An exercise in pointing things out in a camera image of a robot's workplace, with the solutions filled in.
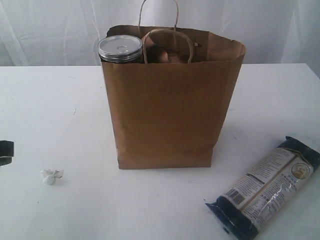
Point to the dark can with pull-tab lid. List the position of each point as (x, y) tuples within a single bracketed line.
[(121, 49)]

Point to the brown pouch with orange label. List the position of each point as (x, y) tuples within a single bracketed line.
[(158, 54)]

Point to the brown paper shopping bag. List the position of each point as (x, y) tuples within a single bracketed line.
[(170, 115)]

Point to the long noodle package black ends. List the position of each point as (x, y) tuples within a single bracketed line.
[(251, 202)]

